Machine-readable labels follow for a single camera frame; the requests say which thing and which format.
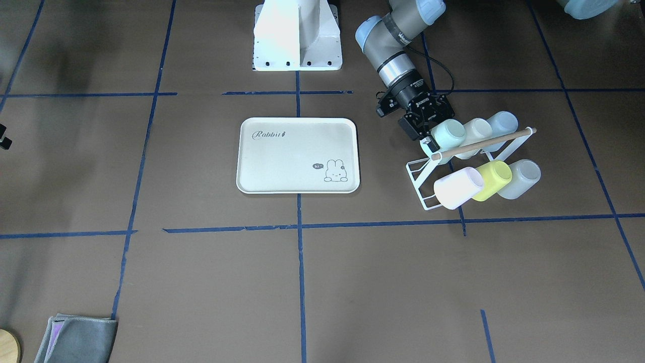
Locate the white wire cup rack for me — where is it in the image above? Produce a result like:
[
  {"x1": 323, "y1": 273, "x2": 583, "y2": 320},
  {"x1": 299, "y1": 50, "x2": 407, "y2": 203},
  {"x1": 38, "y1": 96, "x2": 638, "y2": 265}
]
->
[{"x1": 405, "y1": 127, "x2": 537, "y2": 211}]

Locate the cream rabbit tray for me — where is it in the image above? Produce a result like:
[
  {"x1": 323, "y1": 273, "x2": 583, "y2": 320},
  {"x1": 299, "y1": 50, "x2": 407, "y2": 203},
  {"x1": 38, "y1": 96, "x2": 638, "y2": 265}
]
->
[{"x1": 236, "y1": 117, "x2": 361, "y2": 195}]

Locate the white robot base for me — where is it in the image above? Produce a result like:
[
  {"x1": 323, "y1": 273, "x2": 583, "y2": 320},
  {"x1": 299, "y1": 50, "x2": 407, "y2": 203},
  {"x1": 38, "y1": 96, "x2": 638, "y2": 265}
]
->
[{"x1": 252, "y1": 1, "x2": 343, "y2": 72}]

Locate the grey folded cloth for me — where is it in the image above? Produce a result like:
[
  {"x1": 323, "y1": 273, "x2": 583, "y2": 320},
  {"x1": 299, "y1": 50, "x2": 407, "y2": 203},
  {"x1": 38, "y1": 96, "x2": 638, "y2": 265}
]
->
[{"x1": 34, "y1": 313, "x2": 118, "y2": 362}]

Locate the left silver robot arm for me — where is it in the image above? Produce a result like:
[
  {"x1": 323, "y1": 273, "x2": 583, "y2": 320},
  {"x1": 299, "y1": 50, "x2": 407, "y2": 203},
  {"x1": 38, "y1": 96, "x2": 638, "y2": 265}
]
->
[{"x1": 2, "y1": 1, "x2": 617, "y2": 106}]

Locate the grey cup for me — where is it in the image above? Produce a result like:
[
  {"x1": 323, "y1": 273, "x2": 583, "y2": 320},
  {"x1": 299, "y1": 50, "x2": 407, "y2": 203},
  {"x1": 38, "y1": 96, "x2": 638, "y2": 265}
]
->
[{"x1": 497, "y1": 159, "x2": 542, "y2": 200}]

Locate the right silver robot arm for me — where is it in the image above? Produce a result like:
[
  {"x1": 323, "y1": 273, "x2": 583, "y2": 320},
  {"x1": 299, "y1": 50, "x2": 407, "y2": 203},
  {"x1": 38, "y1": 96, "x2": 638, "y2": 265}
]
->
[{"x1": 355, "y1": 1, "x2": 455, "y2": 151}]

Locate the blue cup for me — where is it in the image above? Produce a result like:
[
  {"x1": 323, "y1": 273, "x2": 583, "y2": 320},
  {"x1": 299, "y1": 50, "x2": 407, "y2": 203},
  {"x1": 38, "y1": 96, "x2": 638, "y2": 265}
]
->
[{"x1": 486, "y1": 111, "x2": 519, "y2": 138}]

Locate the yellow cup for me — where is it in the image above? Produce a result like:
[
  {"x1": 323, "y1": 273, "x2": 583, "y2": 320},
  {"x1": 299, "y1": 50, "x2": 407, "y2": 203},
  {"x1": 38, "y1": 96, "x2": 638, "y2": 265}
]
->
[{"x1": 472, "y1": 160, "x2": 513, "y2": 202}]

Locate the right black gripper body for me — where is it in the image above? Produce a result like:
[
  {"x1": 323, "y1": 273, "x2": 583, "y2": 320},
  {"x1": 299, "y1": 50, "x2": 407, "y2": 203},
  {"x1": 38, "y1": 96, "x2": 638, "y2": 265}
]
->
[{"x1": 376, "y1": 71, "x2": 433, "y2": 117}]

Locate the beige cup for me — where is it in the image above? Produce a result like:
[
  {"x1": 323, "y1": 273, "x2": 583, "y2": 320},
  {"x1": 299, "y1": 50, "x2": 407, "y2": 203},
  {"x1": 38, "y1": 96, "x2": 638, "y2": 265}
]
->
[{"x1": 460, "y1": 118, "x2": 493, "y2": 147}]

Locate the wooden mug tree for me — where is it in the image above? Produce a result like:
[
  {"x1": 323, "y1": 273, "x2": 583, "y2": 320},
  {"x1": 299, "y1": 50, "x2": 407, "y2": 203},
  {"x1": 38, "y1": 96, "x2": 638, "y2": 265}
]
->
[{"x1": 1, "y1": 329, "x2": 22, "y2": 363}]

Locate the mint green cup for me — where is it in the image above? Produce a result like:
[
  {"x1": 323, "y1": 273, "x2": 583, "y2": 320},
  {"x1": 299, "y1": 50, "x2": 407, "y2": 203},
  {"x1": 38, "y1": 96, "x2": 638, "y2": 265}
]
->
[{"x1": 431, "y1": 118, "x2": 466, "y2": 152}]

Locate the pink cup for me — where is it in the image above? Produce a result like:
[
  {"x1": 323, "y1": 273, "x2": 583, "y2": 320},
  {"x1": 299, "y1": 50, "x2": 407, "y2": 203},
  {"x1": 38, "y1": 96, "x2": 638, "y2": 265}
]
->
[{"x1": 433, "y1": 167, "x2": 484, "y2": 210}]

